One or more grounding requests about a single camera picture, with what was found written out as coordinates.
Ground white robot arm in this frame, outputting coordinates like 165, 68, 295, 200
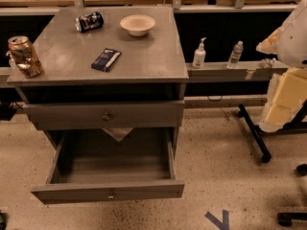
256, 0, 307, 132

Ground clear plastic water bottle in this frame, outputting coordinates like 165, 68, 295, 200
226, 41, 244, 69

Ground open grey middle drawer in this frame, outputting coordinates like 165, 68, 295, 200
32, 127, 184, 204

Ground white ceramic bowl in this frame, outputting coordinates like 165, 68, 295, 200
120, 14, 155, 36

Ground black chair base caster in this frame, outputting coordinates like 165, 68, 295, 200
277, 164, 307, 227

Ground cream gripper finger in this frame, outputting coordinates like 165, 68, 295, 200
256, 28, 281, 55
259, 67, 307, 132

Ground white paper under drawer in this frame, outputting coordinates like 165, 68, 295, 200
104, 127, 132, 142

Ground black metal stand leg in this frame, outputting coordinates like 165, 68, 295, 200
238, 104, 272, 163

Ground white pump lotion bottle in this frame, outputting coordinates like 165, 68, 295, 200
192, 37, 206, 69

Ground closed grey top drawer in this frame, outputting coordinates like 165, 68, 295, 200
24, 101, 184, 130

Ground grey wooden drawer cabinet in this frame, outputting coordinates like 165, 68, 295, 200
8, 7, 188, 204

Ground dark blue rxbar wrapper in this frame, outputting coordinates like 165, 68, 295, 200
91, 48, 121, 72

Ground blue crushed soda can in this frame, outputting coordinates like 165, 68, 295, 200
75, 11, 104, 33

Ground crumpled clear plastic wrap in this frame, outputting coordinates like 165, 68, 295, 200
260, 58, 276, 68

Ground orange crushed soda can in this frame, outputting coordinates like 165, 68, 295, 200
8, 35, 42, 78

